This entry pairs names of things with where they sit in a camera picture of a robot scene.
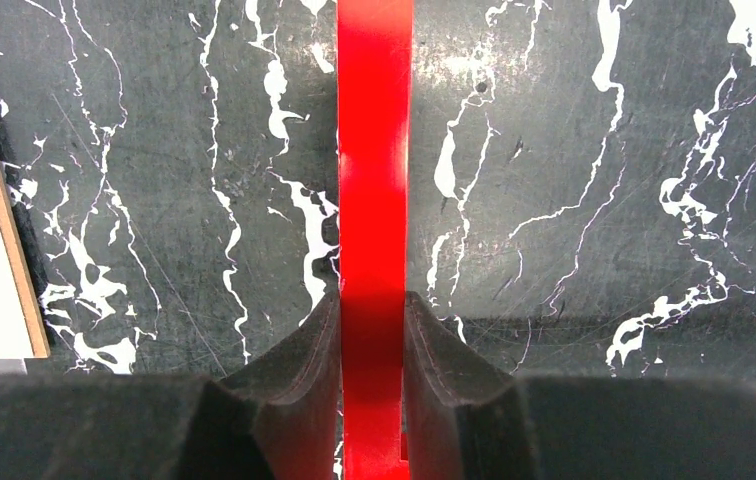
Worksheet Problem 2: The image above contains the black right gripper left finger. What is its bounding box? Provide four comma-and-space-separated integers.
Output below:
0, 294, 341, 479

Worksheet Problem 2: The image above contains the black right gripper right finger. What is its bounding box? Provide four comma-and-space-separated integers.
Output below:
404, 292, 756, 479

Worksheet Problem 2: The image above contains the red picture frame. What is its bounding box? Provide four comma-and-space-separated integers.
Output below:
337, 1, 413, 479

